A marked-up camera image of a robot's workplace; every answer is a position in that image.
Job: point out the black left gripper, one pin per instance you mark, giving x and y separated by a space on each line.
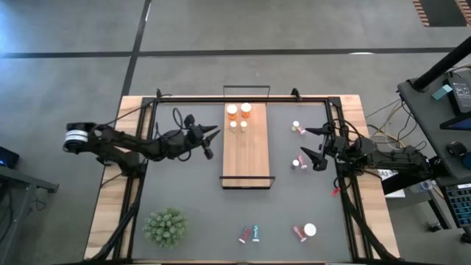
182 141

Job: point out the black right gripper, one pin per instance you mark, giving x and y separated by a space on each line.
336 147

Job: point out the orange pill bottle white cap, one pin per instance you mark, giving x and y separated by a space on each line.
246 107
232 109

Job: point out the large white-capped pill bottle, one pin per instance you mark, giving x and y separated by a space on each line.
310 229

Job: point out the blue pill bottle white cap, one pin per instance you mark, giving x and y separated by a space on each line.
255 233

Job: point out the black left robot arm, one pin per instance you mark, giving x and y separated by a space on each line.
117 141

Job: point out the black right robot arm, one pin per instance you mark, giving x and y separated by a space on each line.
397 159

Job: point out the small red tag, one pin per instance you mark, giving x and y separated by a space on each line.
335 191

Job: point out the white paper sheet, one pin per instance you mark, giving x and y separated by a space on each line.
395 193

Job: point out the black stand beam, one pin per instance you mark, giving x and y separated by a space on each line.
408 180

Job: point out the green artificial potted plant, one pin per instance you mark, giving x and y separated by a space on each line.
165 227

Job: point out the dark red pill bottle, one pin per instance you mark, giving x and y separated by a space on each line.
244 234

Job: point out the dark grey side desk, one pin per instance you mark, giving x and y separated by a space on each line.
427 121

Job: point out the clear water bottle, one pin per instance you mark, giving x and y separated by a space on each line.
421 186

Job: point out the small teal box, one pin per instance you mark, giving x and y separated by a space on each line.
442 92

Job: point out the black computer mouse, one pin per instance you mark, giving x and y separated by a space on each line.
456 148

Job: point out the dark tablet screen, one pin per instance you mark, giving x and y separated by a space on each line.
458 123

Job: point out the black round pole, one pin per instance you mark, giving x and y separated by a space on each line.
441 66

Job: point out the black power adapter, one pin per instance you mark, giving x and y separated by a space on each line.
461 96

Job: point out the blue round object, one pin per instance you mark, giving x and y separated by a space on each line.
468 160

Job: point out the backlit keyboard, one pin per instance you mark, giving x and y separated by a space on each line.
459 206

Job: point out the striped floor rug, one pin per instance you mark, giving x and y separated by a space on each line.
441 13

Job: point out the grey metal desk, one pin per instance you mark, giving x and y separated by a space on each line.
22 184

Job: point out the black device blue screen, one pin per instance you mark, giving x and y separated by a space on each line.
7 157

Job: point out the black metal table frame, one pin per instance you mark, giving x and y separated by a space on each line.
279 99

